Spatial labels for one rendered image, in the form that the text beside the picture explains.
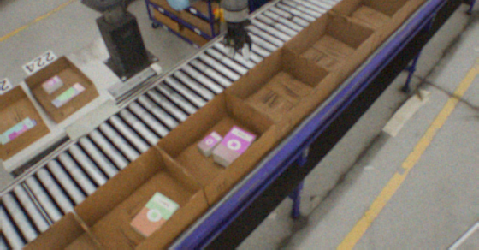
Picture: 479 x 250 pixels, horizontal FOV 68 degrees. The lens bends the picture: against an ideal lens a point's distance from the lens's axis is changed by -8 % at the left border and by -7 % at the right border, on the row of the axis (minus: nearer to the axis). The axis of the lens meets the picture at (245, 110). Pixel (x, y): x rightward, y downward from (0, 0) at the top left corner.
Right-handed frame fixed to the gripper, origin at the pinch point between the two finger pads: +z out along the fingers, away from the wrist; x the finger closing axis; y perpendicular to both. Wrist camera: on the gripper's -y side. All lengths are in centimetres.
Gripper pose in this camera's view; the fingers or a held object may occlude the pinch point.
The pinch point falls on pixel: (240, 56)
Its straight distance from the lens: 155.8
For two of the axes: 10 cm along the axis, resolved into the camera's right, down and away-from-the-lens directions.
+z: 0.3, 7.1, 7.0
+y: -3.5, 6.7, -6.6
